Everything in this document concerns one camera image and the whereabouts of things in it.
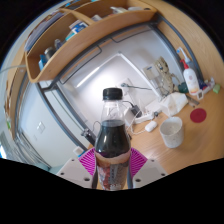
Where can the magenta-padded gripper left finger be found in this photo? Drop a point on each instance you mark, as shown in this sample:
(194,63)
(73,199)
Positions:
(87,161)

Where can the white desk lamp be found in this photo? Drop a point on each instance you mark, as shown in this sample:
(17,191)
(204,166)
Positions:
(133,66)

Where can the white power strip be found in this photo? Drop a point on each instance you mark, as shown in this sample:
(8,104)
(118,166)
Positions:
(146,117)

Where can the dark drink bottle black cap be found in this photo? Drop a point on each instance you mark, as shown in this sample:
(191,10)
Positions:
(112,143)

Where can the small white oval case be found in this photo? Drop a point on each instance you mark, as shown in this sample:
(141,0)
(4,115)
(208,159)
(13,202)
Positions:
(151,126)

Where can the white speckled mug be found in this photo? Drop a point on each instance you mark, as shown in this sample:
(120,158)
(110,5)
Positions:
(171,133)

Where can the white lotion bottle red pump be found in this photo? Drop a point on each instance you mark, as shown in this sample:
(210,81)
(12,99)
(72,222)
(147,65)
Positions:
(191,80)

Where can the small pink white box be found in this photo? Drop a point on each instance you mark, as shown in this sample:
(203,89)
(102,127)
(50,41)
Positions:
(210,85)

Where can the wooden shelf unit with items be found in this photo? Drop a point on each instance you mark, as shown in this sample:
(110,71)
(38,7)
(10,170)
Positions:
(83,40)

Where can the white tissue pack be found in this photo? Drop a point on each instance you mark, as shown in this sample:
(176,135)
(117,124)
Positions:
(173,104)

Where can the flat round red coaster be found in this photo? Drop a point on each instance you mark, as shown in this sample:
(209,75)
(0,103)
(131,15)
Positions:
(198,115)

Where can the white wall box blue label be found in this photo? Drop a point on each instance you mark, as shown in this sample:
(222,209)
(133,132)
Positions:
(150,72)

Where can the small white desk thermometer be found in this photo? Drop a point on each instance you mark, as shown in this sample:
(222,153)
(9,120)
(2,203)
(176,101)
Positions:
(199,95)

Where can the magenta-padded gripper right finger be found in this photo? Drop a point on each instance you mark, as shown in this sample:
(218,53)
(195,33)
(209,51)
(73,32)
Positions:
(137,161)

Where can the black charger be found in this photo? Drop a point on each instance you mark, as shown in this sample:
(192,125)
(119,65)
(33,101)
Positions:
(136,110)

